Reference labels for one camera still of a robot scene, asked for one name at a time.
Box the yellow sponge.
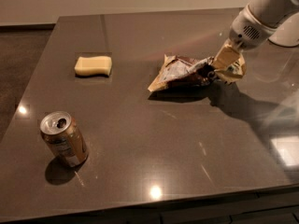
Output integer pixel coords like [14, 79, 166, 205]
[75, 56, 112, 77]

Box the brown chip bag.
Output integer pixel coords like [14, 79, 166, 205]
[148, 55, 222, 92]

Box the brown soda can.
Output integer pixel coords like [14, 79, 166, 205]
[40, 111, 88, 167]

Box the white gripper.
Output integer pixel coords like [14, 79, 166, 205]
[212, 6, 276, 84]

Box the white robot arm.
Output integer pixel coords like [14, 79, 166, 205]
[212, 0, 299, 83]

